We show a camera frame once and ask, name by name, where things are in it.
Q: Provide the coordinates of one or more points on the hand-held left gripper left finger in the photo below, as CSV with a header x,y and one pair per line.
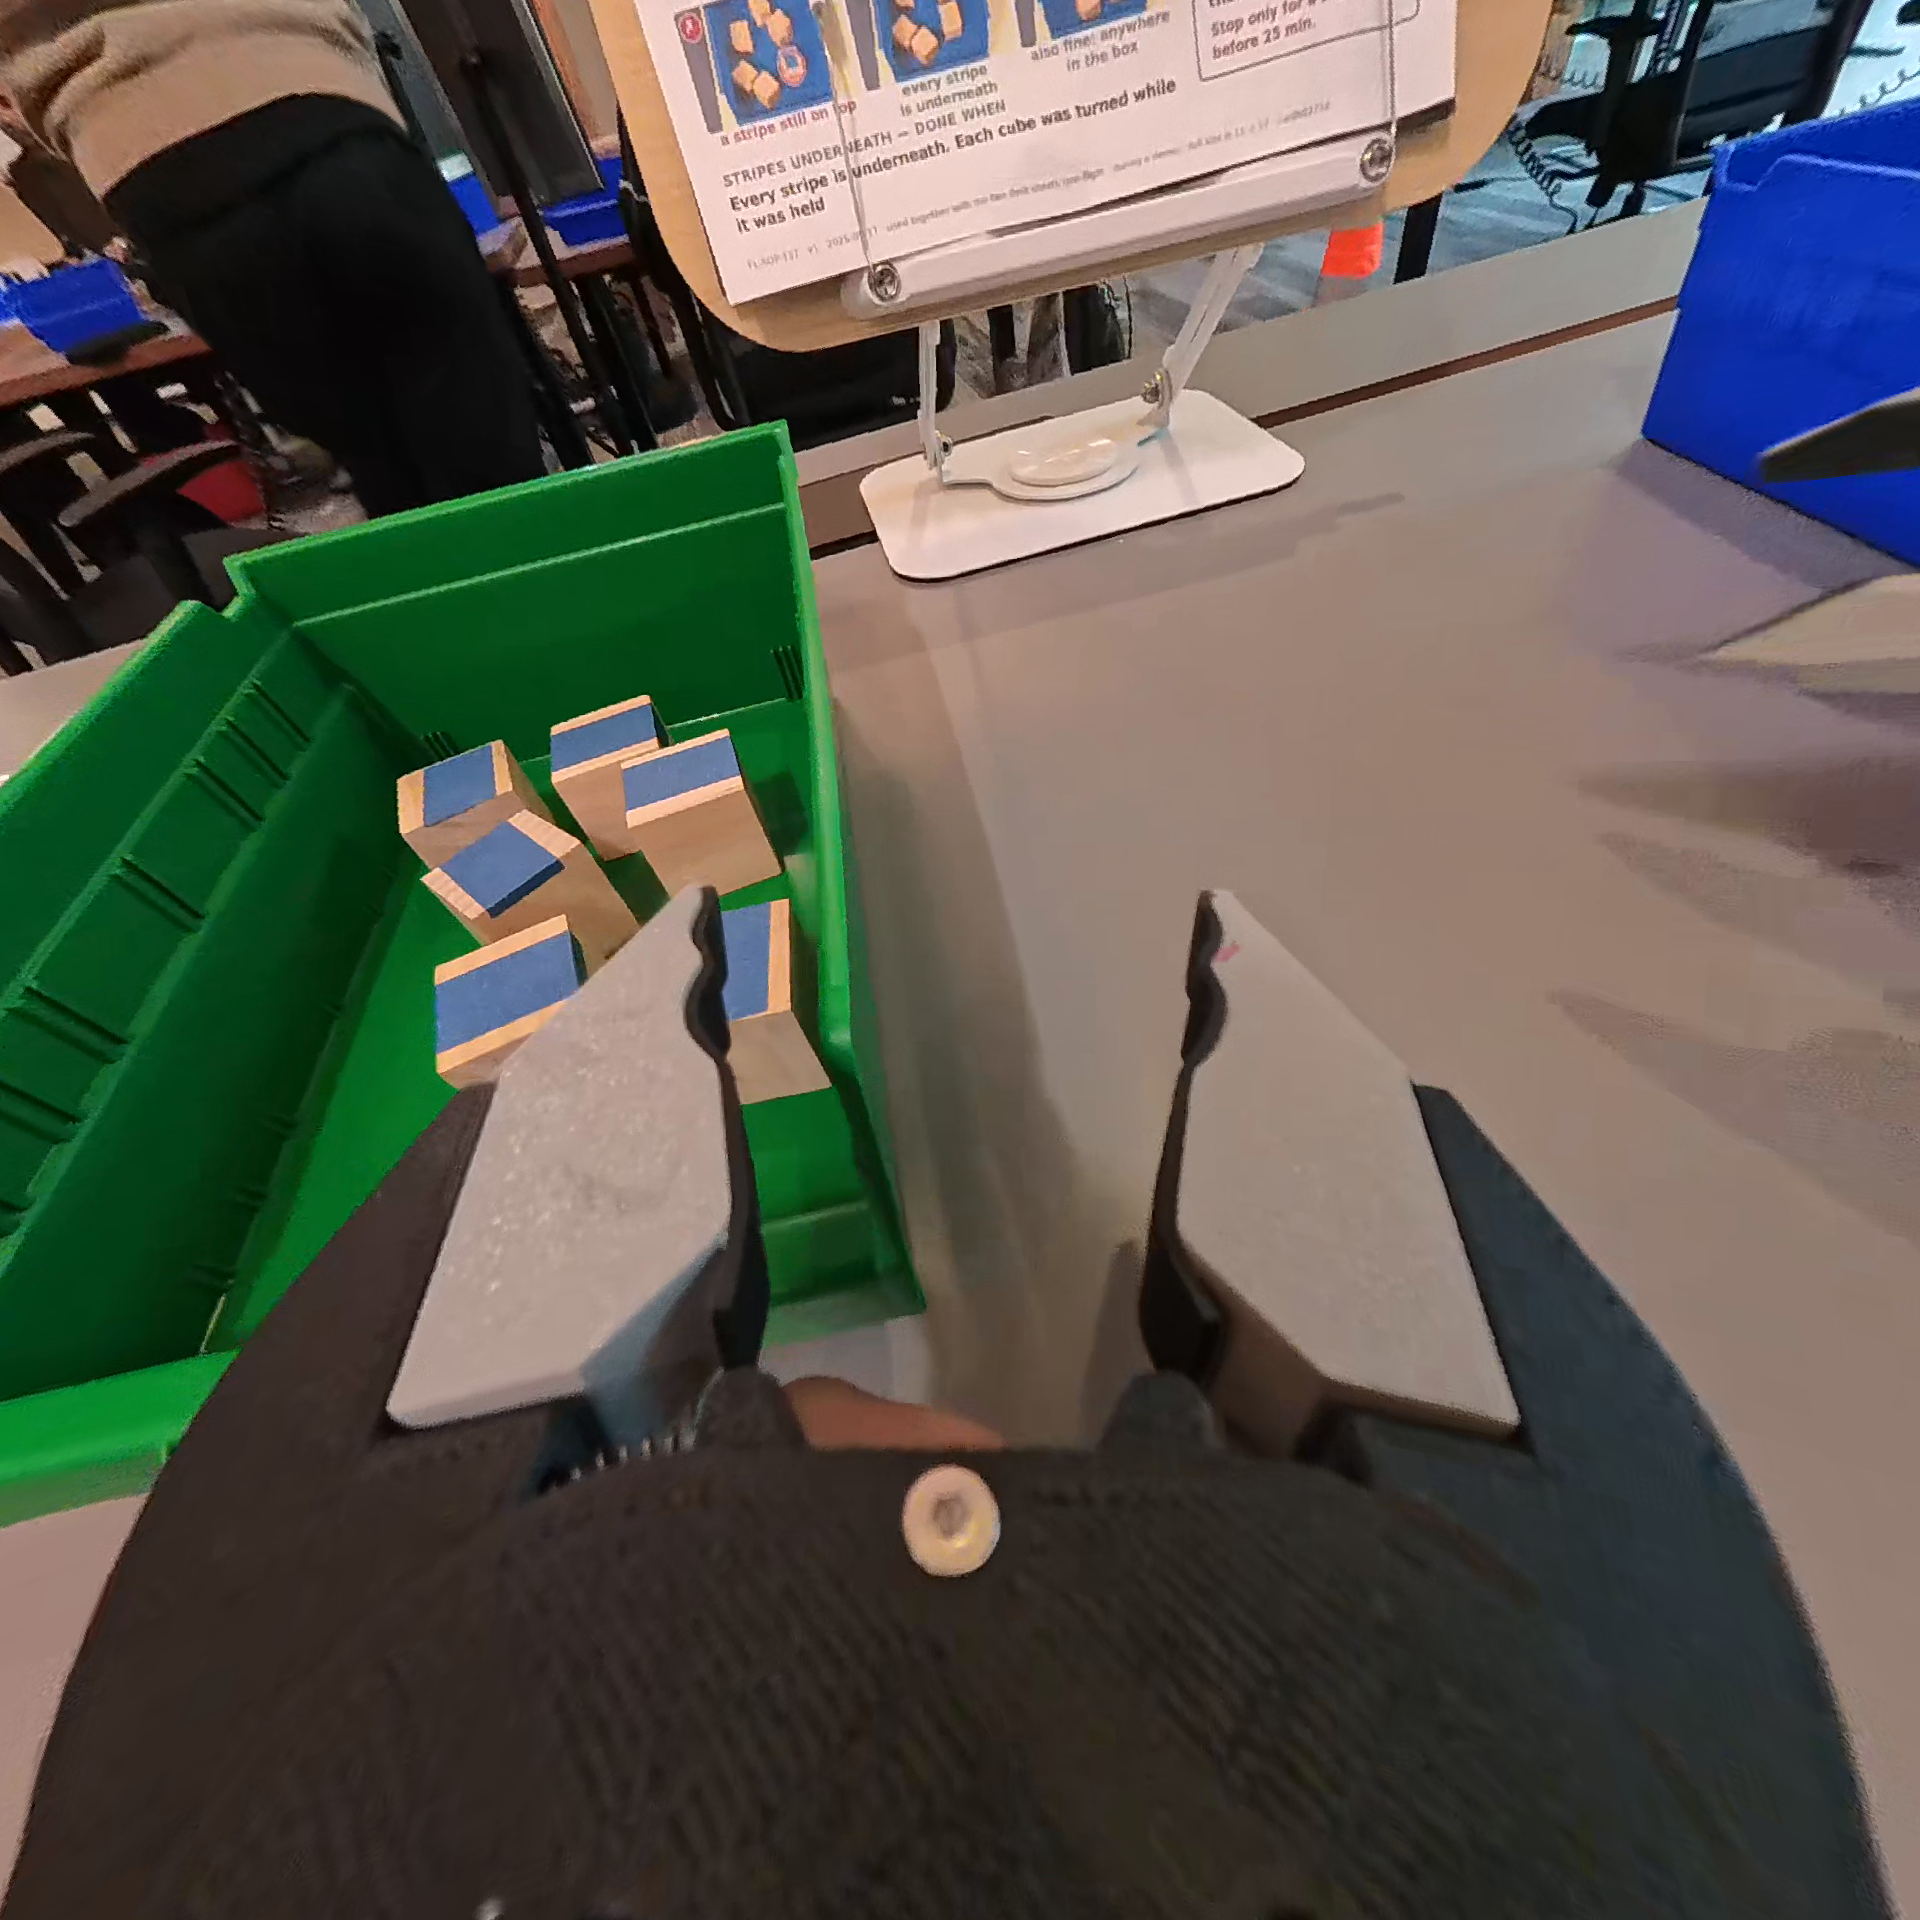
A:
x,y
585,1200

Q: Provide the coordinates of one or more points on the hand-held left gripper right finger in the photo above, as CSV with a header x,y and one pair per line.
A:
x,y
1322,1216

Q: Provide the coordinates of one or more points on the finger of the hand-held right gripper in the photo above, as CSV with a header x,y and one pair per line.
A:
x,y
1845,644
1860,434

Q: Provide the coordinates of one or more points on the blue plastic bin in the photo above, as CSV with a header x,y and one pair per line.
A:
x,y
67,302
580,211
1770,302

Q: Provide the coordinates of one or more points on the pile of blue-taped wooden cubes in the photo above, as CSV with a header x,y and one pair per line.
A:
x,y
690,823

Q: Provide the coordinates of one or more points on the green plastic bin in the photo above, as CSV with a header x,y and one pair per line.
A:
x,y
150,974

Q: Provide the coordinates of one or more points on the black office chair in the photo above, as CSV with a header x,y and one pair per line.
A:
x,y
134,512
1680,105

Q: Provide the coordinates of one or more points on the orange striped traffic cone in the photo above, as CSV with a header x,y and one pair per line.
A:
x,y
1349,252

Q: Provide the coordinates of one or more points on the instruction sheet on stand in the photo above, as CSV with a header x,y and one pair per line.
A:
x,y
1199,452

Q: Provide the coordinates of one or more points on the printed instruction sheet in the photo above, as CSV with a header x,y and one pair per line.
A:
x,y
1049,134

